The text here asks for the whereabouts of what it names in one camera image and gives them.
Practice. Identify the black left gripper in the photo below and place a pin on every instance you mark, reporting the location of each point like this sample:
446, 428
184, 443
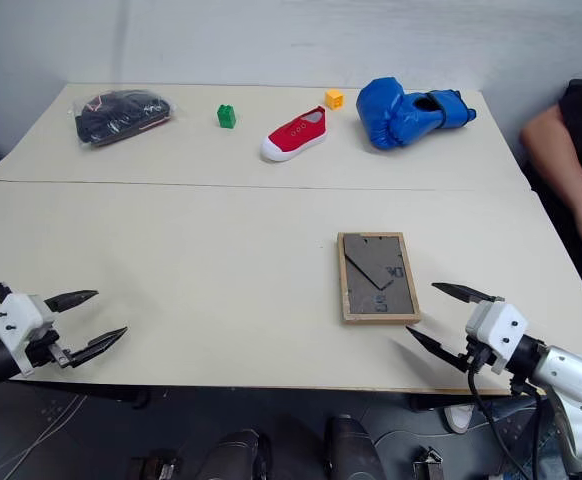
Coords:
43, 350

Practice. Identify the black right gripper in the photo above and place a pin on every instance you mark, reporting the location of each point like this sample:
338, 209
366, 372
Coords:
478, 357

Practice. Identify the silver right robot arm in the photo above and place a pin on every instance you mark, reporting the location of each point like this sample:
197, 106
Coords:
571, 372

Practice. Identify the person's bare forearm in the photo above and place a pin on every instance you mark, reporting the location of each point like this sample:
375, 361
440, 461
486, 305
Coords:
566, 150

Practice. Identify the person's white shoe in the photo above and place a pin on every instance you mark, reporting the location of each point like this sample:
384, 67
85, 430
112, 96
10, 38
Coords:
459, 417

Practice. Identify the dark rounded shape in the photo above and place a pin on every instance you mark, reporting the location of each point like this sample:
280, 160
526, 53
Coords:
236, 457
351, 447

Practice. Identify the bagged black clothing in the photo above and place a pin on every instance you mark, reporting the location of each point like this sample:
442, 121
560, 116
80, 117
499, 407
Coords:
121, 117

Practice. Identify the blue boxing glove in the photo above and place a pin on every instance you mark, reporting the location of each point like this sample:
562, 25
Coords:
401, 115

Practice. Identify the red canvas shoe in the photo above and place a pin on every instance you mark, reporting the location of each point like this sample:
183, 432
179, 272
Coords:
296, 136

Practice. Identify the green toy block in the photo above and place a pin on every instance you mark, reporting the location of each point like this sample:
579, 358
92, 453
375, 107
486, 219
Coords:
226, 117

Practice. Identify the yellow toy block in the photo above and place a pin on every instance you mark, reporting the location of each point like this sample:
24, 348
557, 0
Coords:
334, 99

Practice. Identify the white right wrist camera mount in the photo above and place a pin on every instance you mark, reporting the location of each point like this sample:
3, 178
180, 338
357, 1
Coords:
498, 322

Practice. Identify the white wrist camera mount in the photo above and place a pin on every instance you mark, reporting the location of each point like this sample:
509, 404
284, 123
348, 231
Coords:
498, 322
17, 315

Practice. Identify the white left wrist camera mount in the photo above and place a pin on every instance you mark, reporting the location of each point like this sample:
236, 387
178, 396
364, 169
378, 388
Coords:
17, 315

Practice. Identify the wooden picture frame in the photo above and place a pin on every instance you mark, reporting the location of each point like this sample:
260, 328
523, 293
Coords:
376, 280

